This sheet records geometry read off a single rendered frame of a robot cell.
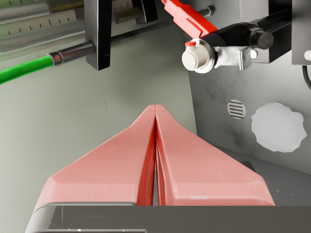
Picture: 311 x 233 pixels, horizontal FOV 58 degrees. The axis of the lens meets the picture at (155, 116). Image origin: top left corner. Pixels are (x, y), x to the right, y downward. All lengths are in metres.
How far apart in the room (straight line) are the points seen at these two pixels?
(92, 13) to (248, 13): 0.19
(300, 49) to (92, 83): 0.32
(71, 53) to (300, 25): 0.26
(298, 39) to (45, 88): 0.35
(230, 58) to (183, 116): 0.46
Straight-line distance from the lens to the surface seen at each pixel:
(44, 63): 0.36
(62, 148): 0.49
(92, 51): 0.39
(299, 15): 0.34
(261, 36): 0.25
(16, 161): 0.47
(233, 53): 0.22
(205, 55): 0.22
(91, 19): 0.38
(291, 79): 0.53
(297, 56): 0.35
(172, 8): 0.27
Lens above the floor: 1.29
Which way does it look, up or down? 35 degrees down
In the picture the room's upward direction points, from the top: 120 degrees counter-clockwise
